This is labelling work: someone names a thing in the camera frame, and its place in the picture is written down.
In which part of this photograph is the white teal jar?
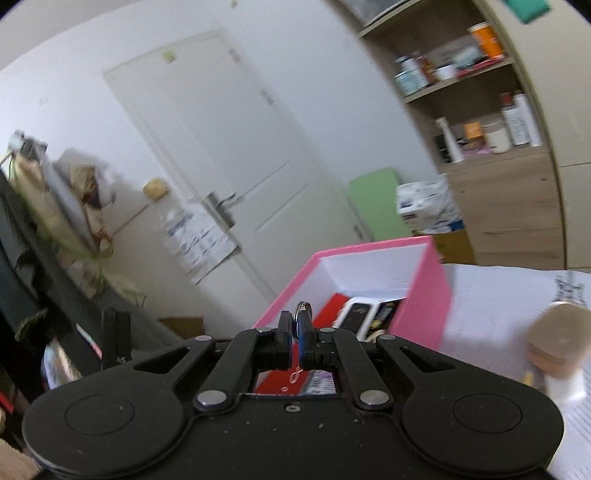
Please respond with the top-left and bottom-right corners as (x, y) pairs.
(394, 55), (430, 97)

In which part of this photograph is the white door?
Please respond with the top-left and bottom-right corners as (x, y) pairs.
(103, 30), (371, 301)

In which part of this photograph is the metal door handle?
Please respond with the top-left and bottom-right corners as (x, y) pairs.
(202, 191), (239, 230)

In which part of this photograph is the white tissue package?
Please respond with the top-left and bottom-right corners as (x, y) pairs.
(396, 180), (465, 234)

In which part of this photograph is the white charger block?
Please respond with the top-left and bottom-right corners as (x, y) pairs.
(544, 369), (587, 405)

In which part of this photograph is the white printed plastic bag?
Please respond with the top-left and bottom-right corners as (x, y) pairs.
(161, 202), (242, 285)

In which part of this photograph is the brown bottle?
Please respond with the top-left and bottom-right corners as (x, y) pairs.
(418, 52), (437, 85)

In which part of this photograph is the slim white bottle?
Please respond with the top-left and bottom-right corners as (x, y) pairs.
(434, 117), (465, 164)

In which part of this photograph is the wooden shelf cabinet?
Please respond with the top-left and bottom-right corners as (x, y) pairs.
(358, 0), (570, 271)

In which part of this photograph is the black battery pack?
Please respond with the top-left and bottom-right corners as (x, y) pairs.
(368, 302), (403, 334)

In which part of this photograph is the white patterned tablecloth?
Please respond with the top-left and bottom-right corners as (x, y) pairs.
(441, 263), (591, 480)

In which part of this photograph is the orange cup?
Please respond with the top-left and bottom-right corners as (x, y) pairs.
(468, 21), (504, 60)

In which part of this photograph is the red patterned flat box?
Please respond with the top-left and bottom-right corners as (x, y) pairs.
(253, 293), (352, 396)

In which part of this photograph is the brown cardboard box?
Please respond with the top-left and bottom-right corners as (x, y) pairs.
(433, 229), (476, 267)

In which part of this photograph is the light green board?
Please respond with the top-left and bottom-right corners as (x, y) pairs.
(348, 168), (403, 244)

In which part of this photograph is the beige hanging bag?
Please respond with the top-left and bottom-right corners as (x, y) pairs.
(9, 147), (117, 260)

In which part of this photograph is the rose gold compact case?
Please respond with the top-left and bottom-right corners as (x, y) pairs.
(526, 302), (591, 380)

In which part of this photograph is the pink cardboard box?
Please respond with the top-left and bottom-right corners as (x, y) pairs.
(252, 235), (451, 397)

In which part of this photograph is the black metal rack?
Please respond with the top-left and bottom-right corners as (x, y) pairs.
(0, 171), (136, 385)

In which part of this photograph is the flat boxes stack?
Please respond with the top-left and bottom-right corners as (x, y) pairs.
(450, 45), (484, 71)

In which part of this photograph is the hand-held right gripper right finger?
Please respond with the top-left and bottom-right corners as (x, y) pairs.
(298, 318), (459, 412)

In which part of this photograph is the blue-headed key with ring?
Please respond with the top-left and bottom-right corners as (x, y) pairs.
(288, 301), (316, 391)

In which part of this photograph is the light wooden wardrobe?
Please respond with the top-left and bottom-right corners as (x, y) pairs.
(480, 0), (591, 271)

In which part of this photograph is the teal hanging organizer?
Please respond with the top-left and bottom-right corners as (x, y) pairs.
(503, 0), (553, 24)

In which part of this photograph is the white spray can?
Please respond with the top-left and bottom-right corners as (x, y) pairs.
(500, 92), (530, 148)

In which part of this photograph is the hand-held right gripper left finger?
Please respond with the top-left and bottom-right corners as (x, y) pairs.
(133, 311), (297, 413)

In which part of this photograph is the white tube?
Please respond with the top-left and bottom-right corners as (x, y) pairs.
(513, 92), (545, 148)

